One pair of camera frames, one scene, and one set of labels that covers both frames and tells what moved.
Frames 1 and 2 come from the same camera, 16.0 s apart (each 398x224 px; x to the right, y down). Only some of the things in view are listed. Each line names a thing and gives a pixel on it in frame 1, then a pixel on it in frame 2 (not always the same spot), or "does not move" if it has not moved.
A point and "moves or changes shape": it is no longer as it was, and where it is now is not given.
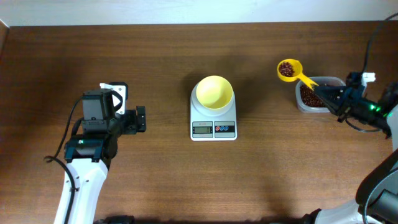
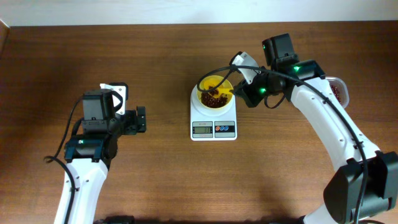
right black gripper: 344,102 to 244,96
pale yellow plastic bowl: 214,92 does not move
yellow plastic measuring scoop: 291,70 moves or changes shape
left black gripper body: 140,117 does not move
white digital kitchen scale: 208,124 does not move
